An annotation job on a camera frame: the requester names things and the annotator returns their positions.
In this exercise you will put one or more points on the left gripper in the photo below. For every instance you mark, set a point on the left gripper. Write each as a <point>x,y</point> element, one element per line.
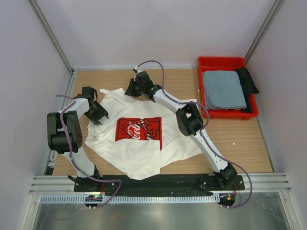
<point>95,119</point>

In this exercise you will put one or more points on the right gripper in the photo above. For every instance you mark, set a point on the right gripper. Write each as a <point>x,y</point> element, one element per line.
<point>129,91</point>

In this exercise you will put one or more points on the white t shirt red print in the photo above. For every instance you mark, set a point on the white t shirt red print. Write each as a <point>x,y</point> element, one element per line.
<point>138,137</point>

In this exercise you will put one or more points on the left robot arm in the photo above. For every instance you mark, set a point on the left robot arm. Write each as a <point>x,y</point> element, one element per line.
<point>64,134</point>

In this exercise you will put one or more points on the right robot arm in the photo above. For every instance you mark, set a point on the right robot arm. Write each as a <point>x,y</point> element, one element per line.
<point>189,121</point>

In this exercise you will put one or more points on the red plastic bin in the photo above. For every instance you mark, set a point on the red plastic bin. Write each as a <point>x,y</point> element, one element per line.
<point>229,64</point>

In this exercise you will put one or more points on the grey folded t shirt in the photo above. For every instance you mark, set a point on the grey folded t shirt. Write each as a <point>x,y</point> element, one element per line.
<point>223,90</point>

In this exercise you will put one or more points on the black t shirt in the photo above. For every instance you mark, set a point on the black t shirt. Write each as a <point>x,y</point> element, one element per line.
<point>248,87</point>

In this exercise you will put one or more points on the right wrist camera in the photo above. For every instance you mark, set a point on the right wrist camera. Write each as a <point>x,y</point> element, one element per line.
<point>138,69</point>

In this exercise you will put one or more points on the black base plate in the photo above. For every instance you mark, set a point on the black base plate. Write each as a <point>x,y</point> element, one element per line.
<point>172,185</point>

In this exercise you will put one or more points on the left aluminium frame post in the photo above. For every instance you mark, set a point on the left aluminium frame post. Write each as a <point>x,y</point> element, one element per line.
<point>41,17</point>

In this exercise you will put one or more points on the aluminium frame post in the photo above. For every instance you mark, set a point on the aluminium frame post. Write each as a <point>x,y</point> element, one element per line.
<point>41,17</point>
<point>273,11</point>

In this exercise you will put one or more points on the slotted cable duct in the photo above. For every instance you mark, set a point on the slotted cable duct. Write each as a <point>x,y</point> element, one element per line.
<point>96,199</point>

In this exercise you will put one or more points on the right aluminium frame post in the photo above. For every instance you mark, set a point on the right aluminium frame post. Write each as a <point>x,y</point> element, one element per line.
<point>273,11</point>

